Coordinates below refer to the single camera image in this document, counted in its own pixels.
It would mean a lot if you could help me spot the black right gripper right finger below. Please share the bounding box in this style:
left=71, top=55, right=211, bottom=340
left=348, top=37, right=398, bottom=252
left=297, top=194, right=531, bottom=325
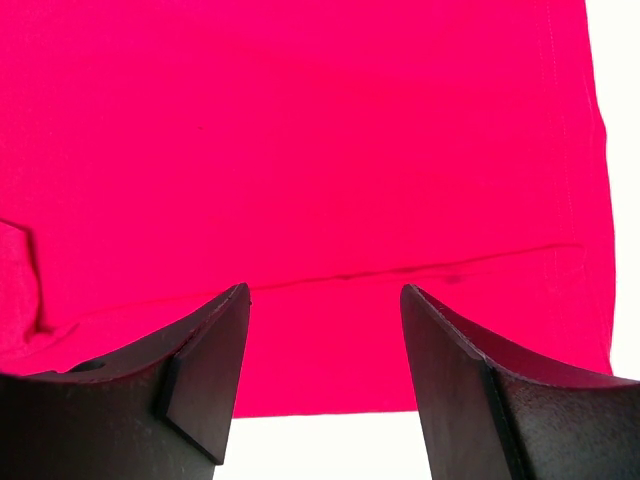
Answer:
left=400, top=285, right=639, bottom=479

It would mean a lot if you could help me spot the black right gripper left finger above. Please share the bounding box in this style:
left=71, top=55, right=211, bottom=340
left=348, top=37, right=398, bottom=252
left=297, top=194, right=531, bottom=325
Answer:
left=1, top=284, right=250, bottom=479

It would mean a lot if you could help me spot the crimson red t-shirt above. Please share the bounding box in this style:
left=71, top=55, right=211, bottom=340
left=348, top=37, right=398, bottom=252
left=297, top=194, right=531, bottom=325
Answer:
left=1, top=1, right=615, bottom=417

